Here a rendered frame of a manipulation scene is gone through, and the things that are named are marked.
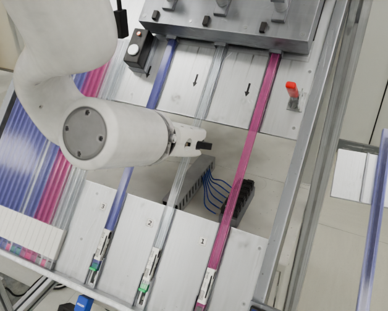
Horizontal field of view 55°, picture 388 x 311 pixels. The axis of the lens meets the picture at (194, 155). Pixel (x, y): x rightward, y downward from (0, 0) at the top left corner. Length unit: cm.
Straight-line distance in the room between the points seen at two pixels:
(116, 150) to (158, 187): 73
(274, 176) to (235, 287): 60
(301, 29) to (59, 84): 41
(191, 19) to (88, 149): 41
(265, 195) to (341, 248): 87
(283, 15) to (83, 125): 42
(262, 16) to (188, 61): 17
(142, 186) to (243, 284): 58
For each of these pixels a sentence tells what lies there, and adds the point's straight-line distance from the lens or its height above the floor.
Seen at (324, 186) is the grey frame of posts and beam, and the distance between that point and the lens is 102.
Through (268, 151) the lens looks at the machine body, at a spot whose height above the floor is 62.
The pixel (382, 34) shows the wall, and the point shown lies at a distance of 235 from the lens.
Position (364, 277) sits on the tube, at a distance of 54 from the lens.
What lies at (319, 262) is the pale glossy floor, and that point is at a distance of 184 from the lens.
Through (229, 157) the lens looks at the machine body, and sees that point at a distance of 128.
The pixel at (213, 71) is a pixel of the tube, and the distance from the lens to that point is 75.
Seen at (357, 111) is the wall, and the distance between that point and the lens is 250.
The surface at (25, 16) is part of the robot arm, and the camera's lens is 35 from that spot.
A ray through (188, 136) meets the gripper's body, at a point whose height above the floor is 104.
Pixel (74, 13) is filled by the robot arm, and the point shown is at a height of 125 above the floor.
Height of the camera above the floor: 132
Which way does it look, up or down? 33 degrees down
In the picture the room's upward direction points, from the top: straight up
